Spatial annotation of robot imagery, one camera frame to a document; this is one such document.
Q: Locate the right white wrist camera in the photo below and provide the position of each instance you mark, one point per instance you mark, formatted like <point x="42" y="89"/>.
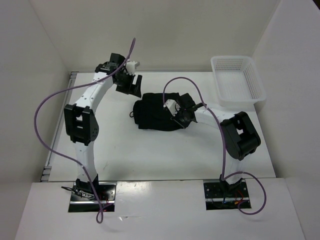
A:
<point x="172" y="106"/>

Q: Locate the metal base plate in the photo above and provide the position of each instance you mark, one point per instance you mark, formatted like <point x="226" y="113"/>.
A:
<point x="84" y="202"/>
<point x="221" y="196"/>

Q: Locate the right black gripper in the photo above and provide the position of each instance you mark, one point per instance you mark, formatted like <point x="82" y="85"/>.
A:
<point x="184" y="125"/>

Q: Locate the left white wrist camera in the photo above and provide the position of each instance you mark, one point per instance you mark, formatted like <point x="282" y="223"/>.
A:
<point x="131" y="66"/>

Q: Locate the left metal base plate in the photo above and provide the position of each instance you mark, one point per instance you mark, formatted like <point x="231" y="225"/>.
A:
<point x="84" y="202"/>

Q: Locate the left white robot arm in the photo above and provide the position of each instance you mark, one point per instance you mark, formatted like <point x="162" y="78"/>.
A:
<point x="80" y="121"/>

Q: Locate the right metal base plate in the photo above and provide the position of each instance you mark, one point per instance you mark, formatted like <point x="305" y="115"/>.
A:
<point x="221" y="196"/>

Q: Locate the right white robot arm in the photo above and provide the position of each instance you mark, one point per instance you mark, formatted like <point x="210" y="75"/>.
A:
<point x="239" y="136"/>

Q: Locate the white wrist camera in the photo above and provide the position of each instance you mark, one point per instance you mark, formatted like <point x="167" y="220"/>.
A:
<point x="172" y="106"/>
<point x="131" y="66"/>

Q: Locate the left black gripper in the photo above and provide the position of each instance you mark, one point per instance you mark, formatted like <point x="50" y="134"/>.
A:
<point x="135" y="90"/>

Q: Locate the black shorts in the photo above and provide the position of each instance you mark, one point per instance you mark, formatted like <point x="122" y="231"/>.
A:
<point x="149" y="114"/>

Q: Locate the white plastic basket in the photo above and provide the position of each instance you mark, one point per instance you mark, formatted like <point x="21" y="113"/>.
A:
<point x="238" y="83"/>

